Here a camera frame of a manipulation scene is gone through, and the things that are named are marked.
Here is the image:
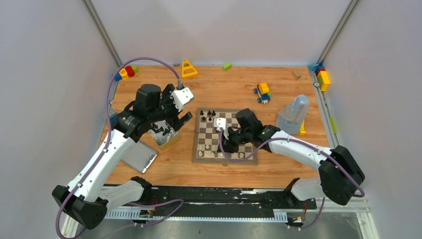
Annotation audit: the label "purple cable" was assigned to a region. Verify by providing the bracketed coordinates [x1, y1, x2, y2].
[218, 128, 366, 231]
[54, 57, 185, 239]

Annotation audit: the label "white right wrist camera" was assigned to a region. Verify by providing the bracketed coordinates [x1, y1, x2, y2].
[213, 118, 228, 132]

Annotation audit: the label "gold metal tin box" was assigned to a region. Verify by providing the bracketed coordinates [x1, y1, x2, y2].
[148, 120, 181, 151]

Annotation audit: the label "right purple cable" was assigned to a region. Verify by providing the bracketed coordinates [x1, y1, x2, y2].
[218, 128, 366, 231]

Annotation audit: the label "colourful round blocks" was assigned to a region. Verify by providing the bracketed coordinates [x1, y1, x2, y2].
[114, 65, 139, 82]

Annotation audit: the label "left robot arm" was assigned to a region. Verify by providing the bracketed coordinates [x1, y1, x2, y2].
[52, 84, 194, 230]

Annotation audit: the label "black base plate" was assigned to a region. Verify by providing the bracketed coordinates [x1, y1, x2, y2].
[137, 186, 317, 218]

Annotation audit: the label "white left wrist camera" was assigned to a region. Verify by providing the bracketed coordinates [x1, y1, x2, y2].
[171, 87, 194, 112]

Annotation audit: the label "stacked colourful bricks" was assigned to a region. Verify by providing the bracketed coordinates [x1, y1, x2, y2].
[308, 64, 330, 92]

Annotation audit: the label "yellow triangle toy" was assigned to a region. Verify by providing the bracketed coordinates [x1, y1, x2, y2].
[181, 60, 199, 79]

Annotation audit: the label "wooden chess board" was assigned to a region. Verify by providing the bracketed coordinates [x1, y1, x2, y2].
[192, 109, 259, 166]

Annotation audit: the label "toy car of bricks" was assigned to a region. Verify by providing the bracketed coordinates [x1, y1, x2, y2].
[253, 83, 271, 104]

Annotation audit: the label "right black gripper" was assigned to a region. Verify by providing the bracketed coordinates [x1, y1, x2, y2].
[217, 126, 252, 153]

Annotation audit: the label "silver tin lid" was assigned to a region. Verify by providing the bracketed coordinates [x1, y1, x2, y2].
[121, 141, 159, 174]

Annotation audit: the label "green block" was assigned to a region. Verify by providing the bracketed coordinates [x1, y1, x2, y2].
[222, 62, 232, 71]

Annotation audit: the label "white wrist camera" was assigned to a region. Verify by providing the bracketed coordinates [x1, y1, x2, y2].
[171, 87, 194, 112]
[213, 118, 228, 132]

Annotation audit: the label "brown wooden block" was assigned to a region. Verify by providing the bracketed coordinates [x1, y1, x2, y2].
[292, 71, 302, 80]

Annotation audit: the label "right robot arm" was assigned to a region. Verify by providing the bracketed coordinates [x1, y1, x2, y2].
[213, 108, 365, 208]

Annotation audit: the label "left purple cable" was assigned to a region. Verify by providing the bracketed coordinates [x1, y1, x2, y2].
[54, 57, 185, 239]

